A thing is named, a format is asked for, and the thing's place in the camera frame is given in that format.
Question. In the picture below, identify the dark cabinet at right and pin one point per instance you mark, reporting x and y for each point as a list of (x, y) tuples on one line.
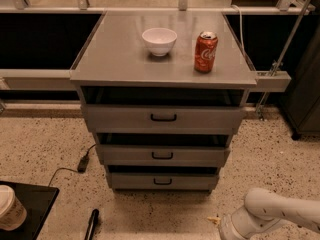
[(300, 104)]

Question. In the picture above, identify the grey drawer cabinet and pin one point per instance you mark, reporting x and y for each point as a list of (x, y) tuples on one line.
[(117, 69)]

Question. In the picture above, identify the white bowl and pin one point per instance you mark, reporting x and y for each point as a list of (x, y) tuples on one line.
[(159, 41)]

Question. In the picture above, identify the grey bottom drawer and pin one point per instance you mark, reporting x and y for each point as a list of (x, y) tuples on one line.
[(158, 181)]

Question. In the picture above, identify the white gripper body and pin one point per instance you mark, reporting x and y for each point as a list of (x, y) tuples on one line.
[(225, 226)]

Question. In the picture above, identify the black power adapter with cable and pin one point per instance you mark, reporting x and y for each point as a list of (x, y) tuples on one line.
[(81, 167)]

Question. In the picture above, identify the grey top drawer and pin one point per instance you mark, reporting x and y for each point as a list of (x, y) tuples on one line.
[(162, 119)]

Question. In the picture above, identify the grey middle drawer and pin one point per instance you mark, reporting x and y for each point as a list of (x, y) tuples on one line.
[(162, 155)]

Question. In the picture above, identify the grey drawer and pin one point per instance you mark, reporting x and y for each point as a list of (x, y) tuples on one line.
[(162, 119), (158, 181), (162, 155)]

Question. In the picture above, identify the orange soda can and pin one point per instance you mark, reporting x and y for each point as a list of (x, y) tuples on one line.
[(205, 51)]

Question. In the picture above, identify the white paper coffee cup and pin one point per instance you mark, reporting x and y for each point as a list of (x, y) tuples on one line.
[(12, 212)]

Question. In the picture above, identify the black marker pen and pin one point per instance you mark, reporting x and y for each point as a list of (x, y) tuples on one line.
[(93, 220)]

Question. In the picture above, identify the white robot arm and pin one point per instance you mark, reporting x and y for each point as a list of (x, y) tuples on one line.
[(264, 211)]

